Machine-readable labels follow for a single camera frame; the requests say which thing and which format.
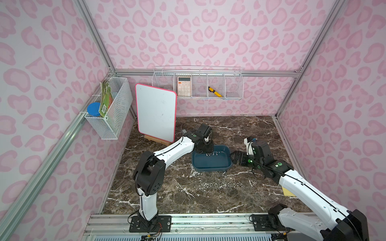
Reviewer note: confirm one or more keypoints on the teal plastic storage box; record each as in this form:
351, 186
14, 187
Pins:
221, 163

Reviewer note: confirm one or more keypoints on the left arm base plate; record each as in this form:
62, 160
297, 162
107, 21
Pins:
138, 224

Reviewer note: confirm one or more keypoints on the row of table wing nuts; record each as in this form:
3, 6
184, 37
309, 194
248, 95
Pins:
218, 185

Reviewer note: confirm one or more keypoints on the yellow sticky note pad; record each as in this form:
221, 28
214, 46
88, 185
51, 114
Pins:
287, 193

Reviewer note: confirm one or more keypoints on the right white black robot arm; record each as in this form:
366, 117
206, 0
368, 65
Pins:
333, 221

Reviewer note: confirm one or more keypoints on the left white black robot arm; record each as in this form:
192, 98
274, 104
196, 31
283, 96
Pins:
150, 171

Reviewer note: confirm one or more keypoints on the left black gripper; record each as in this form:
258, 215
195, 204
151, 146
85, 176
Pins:
206, 146

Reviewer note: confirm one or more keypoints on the blue round lid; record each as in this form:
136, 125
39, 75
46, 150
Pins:
93, 109

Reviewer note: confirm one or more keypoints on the green paper cards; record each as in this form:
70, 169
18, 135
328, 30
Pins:
106, 98

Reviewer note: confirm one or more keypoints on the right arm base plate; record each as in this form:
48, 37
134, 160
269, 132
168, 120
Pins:
267, 222

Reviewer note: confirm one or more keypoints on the pink framed whiteboard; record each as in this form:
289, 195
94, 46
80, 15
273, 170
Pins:
156, 112

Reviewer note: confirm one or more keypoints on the white wire wall shelf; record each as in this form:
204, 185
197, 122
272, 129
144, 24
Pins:
229, 82

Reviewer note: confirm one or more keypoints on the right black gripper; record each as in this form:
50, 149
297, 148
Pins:
241, 157

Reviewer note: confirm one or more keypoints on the white pink calculator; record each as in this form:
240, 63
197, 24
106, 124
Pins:
184, 86

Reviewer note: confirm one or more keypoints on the white mesh wall basket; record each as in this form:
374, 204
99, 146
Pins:
110, 126

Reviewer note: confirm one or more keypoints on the pile of silver wing nuts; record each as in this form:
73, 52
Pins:
212, 154

